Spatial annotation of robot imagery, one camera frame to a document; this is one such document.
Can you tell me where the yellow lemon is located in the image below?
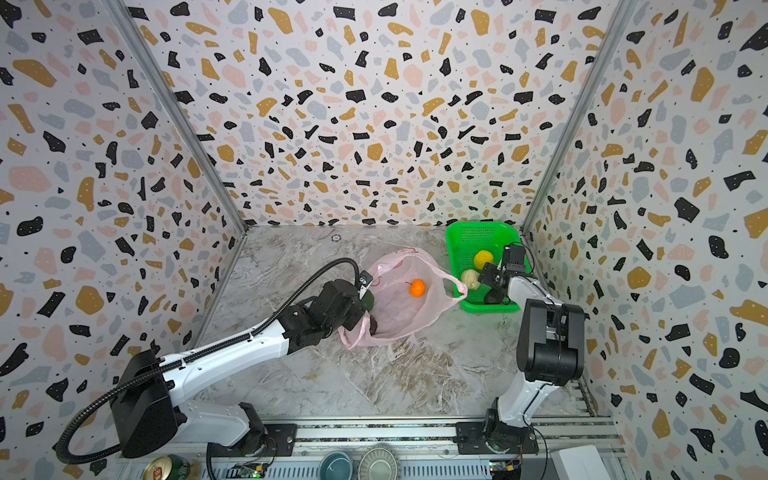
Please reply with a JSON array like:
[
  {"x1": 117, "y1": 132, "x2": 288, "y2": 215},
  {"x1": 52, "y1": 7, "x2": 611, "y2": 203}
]
[{"x1": 473, "y1": 250, "x2": 494, "y2": 271}]

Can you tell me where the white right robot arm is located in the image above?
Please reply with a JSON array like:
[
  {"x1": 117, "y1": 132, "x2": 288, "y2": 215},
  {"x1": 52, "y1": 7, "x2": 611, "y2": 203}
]
[{"x1": 479, "y1": 242, "x2": 587, "y2": 451}]

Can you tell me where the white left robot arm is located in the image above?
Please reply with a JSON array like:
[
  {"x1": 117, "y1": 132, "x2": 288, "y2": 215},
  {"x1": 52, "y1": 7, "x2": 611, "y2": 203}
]
[{"x1": 110, "y1": 272, "x2": 373, "y2": 458}]

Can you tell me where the aluminium corner post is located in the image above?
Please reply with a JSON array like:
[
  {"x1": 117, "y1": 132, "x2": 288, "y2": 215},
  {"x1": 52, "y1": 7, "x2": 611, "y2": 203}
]
[
  {"x1": 519, "y1": 0, "x2": 638, "y2": 236},
  {"x1": 103, "y1": 1, "x2": 248, "y2": 235}
]

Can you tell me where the beige pear fruit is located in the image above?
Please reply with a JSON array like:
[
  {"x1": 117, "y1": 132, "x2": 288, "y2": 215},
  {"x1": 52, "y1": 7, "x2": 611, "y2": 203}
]
[{"x1": 460, "y1": 269, "x2": 481, "y2": 291}]

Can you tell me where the right circuit board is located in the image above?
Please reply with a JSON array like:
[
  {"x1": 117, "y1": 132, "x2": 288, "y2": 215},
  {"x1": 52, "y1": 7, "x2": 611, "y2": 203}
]
[{"x1": 489, "y1": 459, "x2": 522, "y2": 480}]

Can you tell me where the black corrugated cable conduit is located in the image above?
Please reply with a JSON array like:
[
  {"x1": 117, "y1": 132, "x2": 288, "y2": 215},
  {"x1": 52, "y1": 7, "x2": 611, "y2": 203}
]
[{"x1": 53, "y1": 257, "x2": 361, "y2": 464}]

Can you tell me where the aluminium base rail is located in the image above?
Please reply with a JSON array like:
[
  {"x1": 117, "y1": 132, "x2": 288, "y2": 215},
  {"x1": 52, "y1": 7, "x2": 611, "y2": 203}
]
[{"x1": 116, "y1": 415, "x2": 631, "y2": 480}]

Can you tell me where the teal ceramic bowl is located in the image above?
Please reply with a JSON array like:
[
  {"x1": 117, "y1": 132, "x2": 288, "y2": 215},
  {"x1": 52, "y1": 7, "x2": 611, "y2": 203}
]
[{"x1": 318, "y1": 451, "x2": 355, "y2": 480}]

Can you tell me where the aluminium corner post left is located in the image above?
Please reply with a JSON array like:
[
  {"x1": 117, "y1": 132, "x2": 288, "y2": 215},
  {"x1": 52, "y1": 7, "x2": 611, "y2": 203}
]
[{"x1": 103, "y1": 1, "x2": 248, "y2": 235}]

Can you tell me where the green circuit board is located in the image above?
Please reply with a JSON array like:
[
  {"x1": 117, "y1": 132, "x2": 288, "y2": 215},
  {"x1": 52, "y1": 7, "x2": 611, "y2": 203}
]
[{"x1": 226, "y1": 462, "x2": 268, "y2": 479}]

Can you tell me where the grey ribbed plate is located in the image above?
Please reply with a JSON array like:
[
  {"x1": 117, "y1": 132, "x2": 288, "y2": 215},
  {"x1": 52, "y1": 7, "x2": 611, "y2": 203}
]
[{"x1": 358, "y1": 447, "x2": 399, "y2": 480}]

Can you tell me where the orange fruit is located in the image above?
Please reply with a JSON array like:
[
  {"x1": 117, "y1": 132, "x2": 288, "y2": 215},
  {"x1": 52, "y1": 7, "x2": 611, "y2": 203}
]
[{"x1": 409, "y1": 279, "x2": 427, "y2": 298}]

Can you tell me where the white box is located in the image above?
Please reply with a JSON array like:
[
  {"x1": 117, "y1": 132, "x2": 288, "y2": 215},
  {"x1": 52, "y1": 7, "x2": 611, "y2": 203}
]
[{"x1": 552, "y1": 445, "x2": 611, "y2": 480}]

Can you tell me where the aluminium corner post right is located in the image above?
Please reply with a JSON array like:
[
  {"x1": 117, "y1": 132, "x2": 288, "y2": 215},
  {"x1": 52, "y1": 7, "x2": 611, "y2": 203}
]
[{"x1": 519, "y1": 0, "x2": 638, "y2": 236}]

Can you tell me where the pink plastic bag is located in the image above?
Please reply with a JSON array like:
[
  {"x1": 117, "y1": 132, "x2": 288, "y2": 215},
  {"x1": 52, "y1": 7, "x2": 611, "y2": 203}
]
[{"x1": 338, "y1": 247, "x2": 468, "y2": 350}]

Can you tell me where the dark green lime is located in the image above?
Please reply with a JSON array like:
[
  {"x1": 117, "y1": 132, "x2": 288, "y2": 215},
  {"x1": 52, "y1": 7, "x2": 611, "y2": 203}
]
[{"x1": 361, "y1": 291, "x2": 375, "y2": 312}]

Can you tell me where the green plastic basket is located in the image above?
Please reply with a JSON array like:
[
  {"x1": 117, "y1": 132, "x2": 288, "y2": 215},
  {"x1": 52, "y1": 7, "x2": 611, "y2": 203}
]
[{"x1": 445, "y1": 222, "x2": 525, "y2": 314}]

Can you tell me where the green gold drink can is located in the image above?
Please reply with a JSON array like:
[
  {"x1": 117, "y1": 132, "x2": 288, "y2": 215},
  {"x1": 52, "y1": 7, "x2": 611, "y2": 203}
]
[{"x1": 141, "y1": 454, "x2": 201, "y2": 480}]

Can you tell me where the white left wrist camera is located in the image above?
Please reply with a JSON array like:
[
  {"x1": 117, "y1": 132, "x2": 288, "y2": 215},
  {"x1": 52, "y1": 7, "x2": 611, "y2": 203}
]
[{"x1": 356, "y1": 270, "x2": 373, "y2": 299}]

